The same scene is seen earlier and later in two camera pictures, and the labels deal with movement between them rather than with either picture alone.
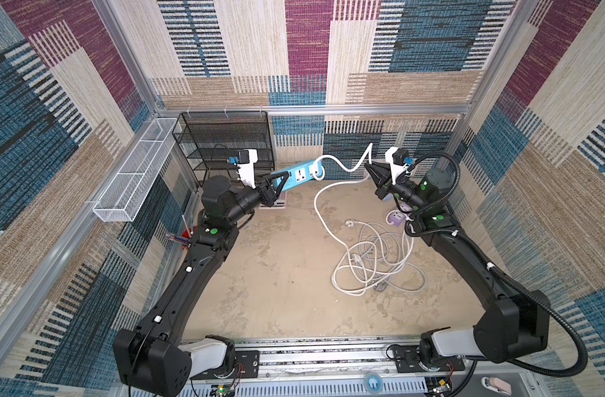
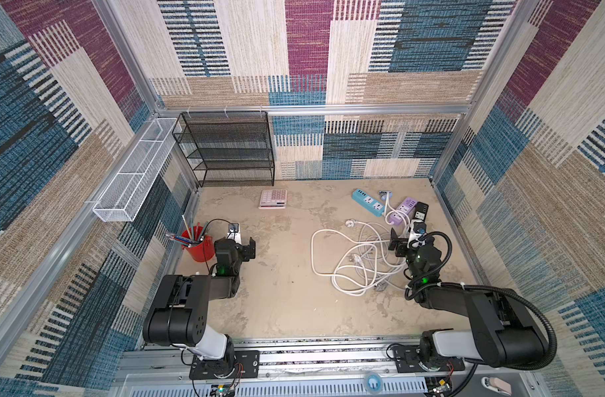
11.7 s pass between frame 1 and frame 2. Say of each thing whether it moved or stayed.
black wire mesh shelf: stayed
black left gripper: moved
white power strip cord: stayed
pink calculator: stayed
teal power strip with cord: moved
